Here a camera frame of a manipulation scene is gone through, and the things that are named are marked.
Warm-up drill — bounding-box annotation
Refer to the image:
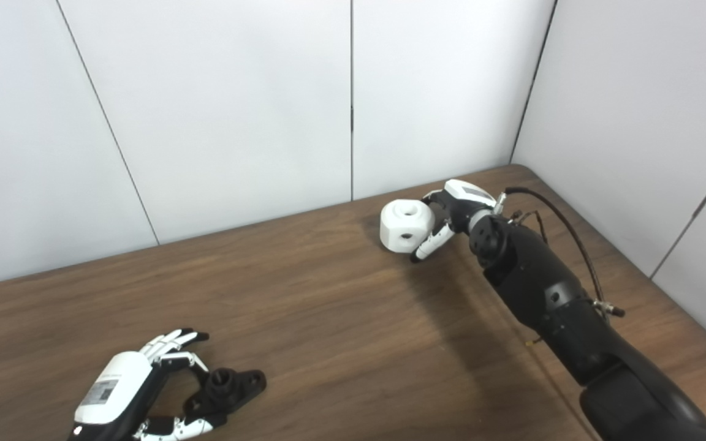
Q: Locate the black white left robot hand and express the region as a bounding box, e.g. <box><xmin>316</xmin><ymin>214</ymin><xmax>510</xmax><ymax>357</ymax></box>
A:
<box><xmin>68</xmin><ymin>328</ymin><xmax>228</xmax><ymax>441</ymax></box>

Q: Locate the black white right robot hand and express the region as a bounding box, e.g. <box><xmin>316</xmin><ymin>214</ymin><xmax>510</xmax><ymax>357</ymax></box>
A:
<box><xmin>410</xmin><ymin>179</ymin><xmax>501</xmax><ymax>264</ymax></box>

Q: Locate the round white plastic piece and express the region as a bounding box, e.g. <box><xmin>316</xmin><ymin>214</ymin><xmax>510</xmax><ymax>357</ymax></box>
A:
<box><xmin>380</xmin><ymin>199</ymin><xmax>436</xmax><ymax>253</ymax></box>

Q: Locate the black flanged holder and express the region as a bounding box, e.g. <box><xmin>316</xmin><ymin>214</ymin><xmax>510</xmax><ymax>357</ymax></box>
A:
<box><xmin>183</xmin><ymin>367</ymin><xmax>267</xmax><ymax>418</ymax></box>

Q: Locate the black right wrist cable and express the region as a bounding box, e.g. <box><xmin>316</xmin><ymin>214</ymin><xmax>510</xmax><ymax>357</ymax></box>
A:
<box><xmin>494</xmin><ymin>186</ymin><xmax>626</xmax><ymax>318</ymax></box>

